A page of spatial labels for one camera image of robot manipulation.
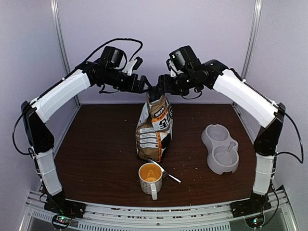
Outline left aluminium corner post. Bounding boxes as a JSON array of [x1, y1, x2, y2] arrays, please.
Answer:
[[50, 0, 80, 106]]

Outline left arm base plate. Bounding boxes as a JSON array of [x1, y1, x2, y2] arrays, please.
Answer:
[[44, 197, 86, 218]]

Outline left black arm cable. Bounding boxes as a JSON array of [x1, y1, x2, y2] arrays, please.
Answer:
[[12, 38, 143, 155]]

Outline aluminium corner post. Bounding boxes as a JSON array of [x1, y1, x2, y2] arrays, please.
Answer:
[[50, 0, 80, 106], [241, 0, 262, 78]]

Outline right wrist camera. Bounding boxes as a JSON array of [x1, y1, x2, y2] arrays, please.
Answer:
[[166, 59, 178, 77]]

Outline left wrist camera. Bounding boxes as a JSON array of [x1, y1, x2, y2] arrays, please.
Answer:
[[122, 57, 143, 76]]

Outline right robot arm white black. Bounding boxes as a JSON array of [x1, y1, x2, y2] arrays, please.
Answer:
[[157, 46, 285, 213]]

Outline left circuit board with leds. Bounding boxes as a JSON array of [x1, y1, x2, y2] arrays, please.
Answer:
[[51, 214, 72, 230]]

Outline aluminium front rail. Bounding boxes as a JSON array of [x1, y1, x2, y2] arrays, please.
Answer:
[[19, 185, 300, 231]]

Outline metal spoon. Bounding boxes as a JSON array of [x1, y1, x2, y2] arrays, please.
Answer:
[[147, 159, 182, 184]]

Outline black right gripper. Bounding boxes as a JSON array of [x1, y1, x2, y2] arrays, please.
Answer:
[[156, 69, 200, 95]]

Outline right aluminium corner post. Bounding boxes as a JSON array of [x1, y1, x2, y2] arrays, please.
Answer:
[[241, 0, 262, 78]]

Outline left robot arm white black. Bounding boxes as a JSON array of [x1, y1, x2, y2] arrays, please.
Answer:
[[22, 46, 147, 214]]

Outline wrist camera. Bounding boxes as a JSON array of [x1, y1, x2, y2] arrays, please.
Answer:
[[122, 57, 143, 76], [166, 59, 178, 77]]

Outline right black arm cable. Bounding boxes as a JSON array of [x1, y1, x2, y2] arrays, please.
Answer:
[[274, 113, 304, 164]]

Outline right circuit board with leds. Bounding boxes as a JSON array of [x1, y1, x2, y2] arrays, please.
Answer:
[[245, 214, 265, 229]]

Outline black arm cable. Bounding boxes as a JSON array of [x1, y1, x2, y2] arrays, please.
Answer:
[[274, 113, 304, 164], [12, 38, 143, 155]]

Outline white double pet bowl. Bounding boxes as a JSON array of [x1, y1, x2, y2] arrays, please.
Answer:
[[201, 124, 239, 175]]

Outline circuit board with leds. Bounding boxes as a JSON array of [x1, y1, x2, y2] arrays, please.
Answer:
[[245, 214, 265, 229], [51, 214, 72, 230]]

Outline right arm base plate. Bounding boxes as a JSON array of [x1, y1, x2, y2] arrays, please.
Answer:
[[230, 196, 272, 218]]

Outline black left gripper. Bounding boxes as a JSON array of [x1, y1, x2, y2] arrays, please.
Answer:
[[100, 67, 153, 93]]

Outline brown dog food bag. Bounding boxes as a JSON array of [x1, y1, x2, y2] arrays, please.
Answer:
[[135, 87, 173, 163]]

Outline white mug yellow inside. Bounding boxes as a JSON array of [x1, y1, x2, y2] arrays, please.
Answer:
[[138, 163, 163, 201]]

